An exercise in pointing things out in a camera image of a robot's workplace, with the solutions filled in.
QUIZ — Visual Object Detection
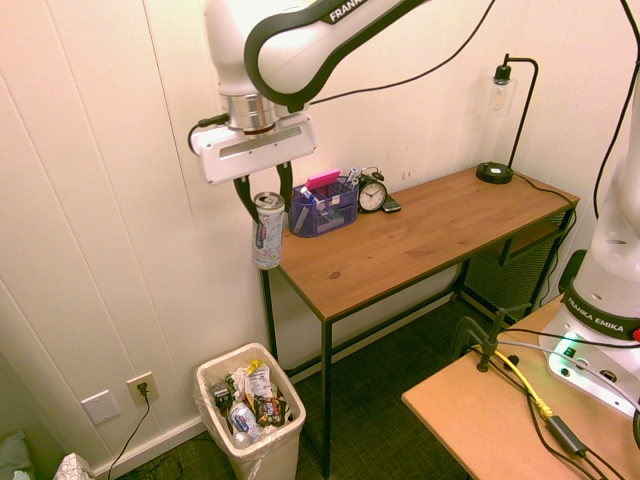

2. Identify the blue mesh desk organizer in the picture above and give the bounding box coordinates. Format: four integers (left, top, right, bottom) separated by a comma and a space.
288, 175, 360, 239

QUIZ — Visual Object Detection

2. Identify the beige wall outlet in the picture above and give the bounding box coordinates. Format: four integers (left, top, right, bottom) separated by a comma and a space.
126, 370, 160, 407

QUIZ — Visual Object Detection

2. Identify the black hanging cable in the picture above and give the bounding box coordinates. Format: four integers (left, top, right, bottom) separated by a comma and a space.
593, 0, 640, 219

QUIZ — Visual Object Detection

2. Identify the black metal desk frame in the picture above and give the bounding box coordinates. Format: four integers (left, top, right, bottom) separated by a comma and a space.
260, 197, 581, 480

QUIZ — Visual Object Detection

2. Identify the black lamp cord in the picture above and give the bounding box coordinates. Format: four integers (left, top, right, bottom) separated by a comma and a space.
512, 172, 579, 311

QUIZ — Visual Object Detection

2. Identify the grey cable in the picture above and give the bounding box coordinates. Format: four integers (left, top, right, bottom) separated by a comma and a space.
497, 339, 640, 406

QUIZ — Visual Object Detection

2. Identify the white blank wall plate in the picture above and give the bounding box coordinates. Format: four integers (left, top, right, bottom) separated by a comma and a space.
80, 389, 121, 426

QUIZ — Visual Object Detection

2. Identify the white crumpled snack bag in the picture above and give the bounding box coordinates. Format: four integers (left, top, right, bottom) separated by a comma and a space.
233, 359, 277, 401

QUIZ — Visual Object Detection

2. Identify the yellow network cable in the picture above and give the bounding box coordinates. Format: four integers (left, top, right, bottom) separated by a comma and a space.
469, 344, 556, 419

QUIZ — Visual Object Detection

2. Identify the black inline adapter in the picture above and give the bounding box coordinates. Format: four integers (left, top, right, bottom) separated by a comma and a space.
544, 414, 590, 457

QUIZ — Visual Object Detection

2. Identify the dark colourful candy wrapper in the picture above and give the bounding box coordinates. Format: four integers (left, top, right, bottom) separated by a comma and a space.
252, 394, 290, 427

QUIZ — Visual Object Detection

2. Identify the black wall power cord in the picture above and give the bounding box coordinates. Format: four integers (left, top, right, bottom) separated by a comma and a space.
107, 382, 151, 480

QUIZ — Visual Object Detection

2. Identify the white floral drink can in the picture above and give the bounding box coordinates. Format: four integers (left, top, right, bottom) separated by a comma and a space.
251, 191, 287, 272

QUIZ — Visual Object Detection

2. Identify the black wrist connector cable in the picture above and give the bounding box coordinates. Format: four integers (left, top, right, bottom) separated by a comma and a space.
188, 113, 232, 151

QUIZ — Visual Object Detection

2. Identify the black twin-bell alarm clock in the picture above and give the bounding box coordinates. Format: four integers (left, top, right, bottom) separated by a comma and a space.
357, 166, 389, 214

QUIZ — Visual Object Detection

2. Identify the white patterned tissue box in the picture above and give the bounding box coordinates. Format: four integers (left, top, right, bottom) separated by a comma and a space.
52, 452, 96, 480

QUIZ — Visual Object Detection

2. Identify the black desk lamp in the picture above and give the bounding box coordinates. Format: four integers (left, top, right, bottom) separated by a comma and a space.
474, 53, 540, 185

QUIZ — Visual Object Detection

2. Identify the clear plastic water bottle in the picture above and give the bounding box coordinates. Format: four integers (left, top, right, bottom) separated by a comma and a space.
227, 402, 261, 444

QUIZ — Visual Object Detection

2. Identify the beige plastic trash bin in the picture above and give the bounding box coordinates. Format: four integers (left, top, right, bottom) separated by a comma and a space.
193, 342, 307, 480

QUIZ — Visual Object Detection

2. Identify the pink sticky note pad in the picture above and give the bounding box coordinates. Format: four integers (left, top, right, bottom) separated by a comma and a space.
305, 168, 341, 190

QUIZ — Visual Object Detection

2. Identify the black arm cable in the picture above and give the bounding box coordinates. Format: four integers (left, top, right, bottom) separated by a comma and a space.
305, 0, 499, 106

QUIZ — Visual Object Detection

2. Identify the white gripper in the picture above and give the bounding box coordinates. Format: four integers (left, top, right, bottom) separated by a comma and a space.
188, 114, 318, 225

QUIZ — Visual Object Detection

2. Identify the black metal table clamp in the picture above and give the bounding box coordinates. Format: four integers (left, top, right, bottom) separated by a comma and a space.
452, 303, 532, 374

